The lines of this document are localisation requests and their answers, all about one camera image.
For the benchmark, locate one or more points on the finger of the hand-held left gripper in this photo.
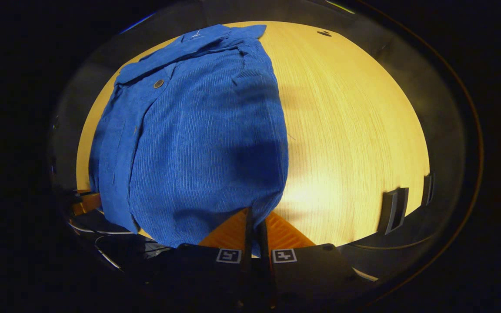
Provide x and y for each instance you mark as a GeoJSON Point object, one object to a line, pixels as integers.
{"type": "Point", "coordinates": [87, 204]}

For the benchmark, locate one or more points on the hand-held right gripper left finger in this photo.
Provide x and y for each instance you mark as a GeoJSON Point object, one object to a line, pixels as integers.
{"type": "Point", "coordinates": [247, 261]}

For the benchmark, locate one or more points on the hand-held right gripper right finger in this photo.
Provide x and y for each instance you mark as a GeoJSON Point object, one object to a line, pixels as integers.
{"type": "Point", "coordinates": [263, 269]}

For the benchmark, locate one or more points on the black metal bracket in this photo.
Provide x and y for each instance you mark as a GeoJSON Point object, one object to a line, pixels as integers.
{"type": "Point", "coordinates": [426, 189]}
{"type": "Point", "coordinates": [386, 213]}

